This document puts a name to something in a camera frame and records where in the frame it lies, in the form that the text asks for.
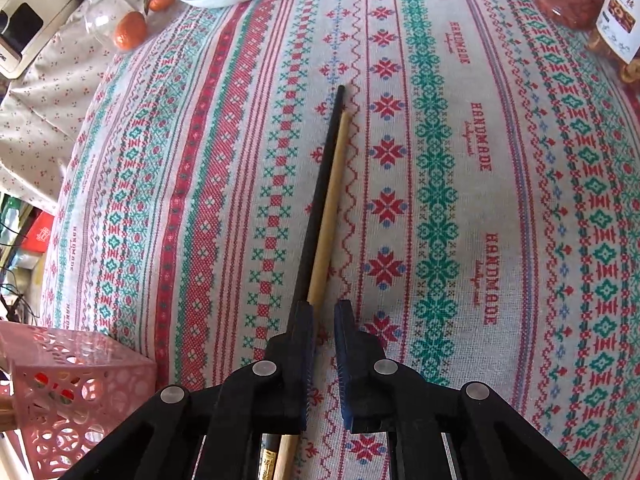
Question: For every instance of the white floral cloth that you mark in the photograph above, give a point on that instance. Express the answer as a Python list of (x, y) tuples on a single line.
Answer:
[(45, 110)]

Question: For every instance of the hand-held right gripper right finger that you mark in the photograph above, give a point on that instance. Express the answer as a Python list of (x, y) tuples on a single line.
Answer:
[(342, 360)]

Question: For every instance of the black chopstick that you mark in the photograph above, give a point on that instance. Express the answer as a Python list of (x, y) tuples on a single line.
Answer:
[(320, 200)]

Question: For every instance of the red box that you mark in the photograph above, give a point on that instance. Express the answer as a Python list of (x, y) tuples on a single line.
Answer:
[(37, 232)]

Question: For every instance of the pink perforated basket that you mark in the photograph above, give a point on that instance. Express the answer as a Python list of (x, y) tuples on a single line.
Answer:
[(100, 375)]

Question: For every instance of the white kitchen appliance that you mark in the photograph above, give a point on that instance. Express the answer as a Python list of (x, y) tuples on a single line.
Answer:
[(30, 5)]

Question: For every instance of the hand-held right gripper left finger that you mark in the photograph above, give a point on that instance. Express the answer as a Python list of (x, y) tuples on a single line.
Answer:
[(307, 360)]

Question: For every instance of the jar of dried fruit slices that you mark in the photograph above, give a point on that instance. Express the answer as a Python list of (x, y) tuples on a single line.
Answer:
[(620, 10)]

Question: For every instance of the short wooden chopstick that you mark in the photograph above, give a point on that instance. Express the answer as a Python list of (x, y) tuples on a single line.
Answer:
[(330, 210)]

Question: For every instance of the embroidered patterned tablecloth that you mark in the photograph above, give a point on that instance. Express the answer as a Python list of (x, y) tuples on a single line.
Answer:
[(450, 185)]

